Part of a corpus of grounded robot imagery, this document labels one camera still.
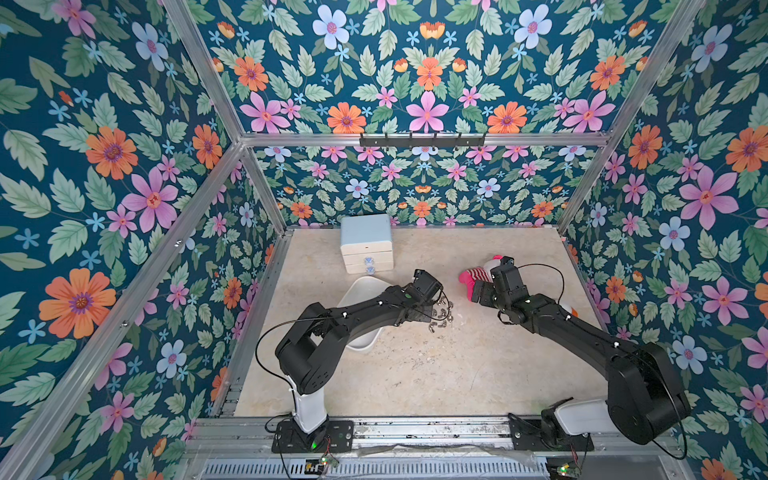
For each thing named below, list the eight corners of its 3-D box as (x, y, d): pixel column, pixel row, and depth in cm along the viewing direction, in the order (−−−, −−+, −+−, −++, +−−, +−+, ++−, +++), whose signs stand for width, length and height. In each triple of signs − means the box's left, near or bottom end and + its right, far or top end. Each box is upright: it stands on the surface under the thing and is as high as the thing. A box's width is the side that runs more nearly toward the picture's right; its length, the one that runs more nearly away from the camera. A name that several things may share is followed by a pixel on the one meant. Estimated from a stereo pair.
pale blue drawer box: (344, 275, 107) (335, 246, 95) (350, 240, 118) (343, 210, 106) (393, 275, 107) (390, 246, 95) (394, 240, 118) (392, 210, 106)
